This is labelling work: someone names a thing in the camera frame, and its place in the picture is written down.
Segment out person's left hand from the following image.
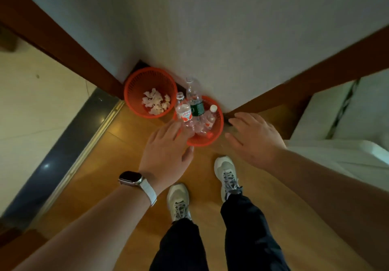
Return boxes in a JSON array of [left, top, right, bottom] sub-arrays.
[[138, 120, 195, 195]]

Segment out person's right hand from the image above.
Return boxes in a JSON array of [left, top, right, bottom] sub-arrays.
[[224, 112, 287, 171]]

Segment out person's left forearm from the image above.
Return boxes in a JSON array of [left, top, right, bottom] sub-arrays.
[[12, 186, 152, 271]]

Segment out person's right forearm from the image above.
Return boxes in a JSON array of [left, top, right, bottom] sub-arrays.
[[269, 148, 389, 271]]

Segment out clear bottle with red label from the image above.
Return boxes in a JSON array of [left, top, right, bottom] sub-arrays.
[[175, 92, 196, 129]]

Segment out orange mesh basket with bottles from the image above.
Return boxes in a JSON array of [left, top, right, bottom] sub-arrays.
[[173, 95, 225, 147]]

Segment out person's right white sneaker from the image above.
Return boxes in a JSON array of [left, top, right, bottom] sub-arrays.
[[214, 156, 243, 203]]

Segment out person's white sneaker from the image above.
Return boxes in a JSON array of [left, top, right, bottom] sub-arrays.
[[167, 184, 192, 223], [214, 156, 243, 203]]

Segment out crumpled white tissues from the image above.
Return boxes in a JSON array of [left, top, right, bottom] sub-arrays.
[[142, 88, 171, 116]]

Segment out clear bottle with green label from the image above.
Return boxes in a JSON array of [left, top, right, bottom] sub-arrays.
[[185, 76, 206, 134]]

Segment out small white-capped clear bottle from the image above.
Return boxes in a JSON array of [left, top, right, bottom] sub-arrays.
[[202, 105, 218, 137]]

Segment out orange mesh basket with tissues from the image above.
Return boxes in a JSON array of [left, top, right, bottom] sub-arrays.
[[124, 67, 178, 119]]

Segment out smartwatch with white band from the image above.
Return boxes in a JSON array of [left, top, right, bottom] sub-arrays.
[[118, 171, 158, 207]]

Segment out person's left white sneaker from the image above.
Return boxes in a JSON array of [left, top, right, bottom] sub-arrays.
[[167, 184, 192, 223]]

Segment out metal floor threshold strip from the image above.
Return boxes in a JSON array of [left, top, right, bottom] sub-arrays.
[[29, 100, 126, 223]]

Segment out brown wooden skirting board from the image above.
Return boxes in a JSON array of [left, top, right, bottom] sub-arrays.
[[225, 26, 389, 120]]

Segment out dark stone door threshold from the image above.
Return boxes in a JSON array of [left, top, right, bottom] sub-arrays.
[[0, 88, 120, 230]]

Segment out black trousers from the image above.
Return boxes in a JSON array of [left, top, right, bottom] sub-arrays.
[[149, 193, 291, 271]]

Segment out white bed sheet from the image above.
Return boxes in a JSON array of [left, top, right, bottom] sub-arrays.
[[284, 140, 389, 193]]

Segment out white mattress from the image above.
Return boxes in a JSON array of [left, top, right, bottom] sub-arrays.
[[289, 69, 389, 143]]

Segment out brown wooden door frame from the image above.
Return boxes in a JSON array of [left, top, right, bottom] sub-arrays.
[[0, 0, 126, 100]]

